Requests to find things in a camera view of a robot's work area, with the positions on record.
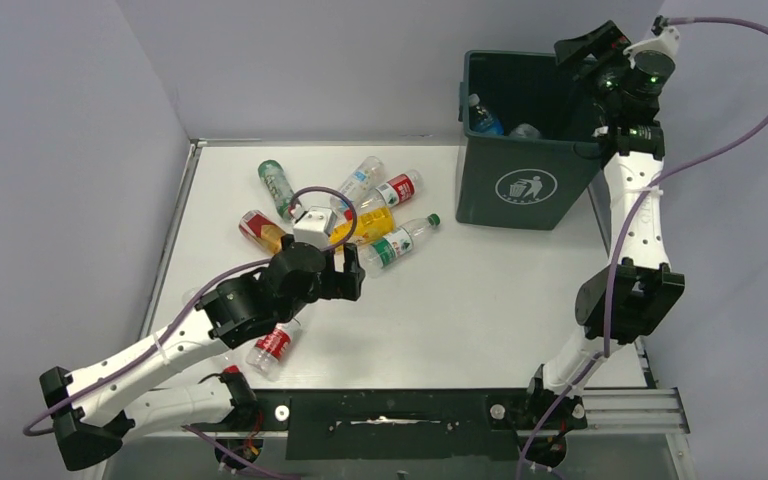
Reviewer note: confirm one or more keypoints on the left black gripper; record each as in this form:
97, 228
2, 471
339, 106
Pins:
342, 285

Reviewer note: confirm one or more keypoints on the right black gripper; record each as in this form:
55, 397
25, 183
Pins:
605, 43

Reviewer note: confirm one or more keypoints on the clear crushed bottle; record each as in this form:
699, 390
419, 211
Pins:
525, 131

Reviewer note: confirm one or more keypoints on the blue label water bottle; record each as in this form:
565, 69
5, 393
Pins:
481, 119

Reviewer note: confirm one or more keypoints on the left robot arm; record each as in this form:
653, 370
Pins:
97, 409

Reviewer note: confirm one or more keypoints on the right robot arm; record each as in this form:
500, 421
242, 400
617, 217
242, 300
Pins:
633, 293

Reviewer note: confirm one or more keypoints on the dark green trash bin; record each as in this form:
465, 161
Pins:
520, 183

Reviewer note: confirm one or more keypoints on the green cap green label bottle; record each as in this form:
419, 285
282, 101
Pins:
382, 253

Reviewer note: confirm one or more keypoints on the yellow label bottle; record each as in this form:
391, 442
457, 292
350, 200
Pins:
371, 226

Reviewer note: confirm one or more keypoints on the red gold label bottle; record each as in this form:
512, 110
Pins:
257, 227

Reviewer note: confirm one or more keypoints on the red label bottle near front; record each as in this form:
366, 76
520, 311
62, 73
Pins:
267, 353

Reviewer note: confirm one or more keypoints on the white blue label bottle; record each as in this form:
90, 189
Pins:
366, 176

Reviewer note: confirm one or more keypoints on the red label water bottle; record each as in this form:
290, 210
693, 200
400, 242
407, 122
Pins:
389, 194

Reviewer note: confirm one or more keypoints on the green label tea bottle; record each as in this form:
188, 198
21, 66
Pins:
274, 178

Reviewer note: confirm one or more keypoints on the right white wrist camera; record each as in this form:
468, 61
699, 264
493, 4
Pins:
666, 42

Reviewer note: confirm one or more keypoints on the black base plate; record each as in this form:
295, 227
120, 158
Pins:
406, 424

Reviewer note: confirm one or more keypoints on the aluminium front rail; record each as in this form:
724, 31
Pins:
608, 411

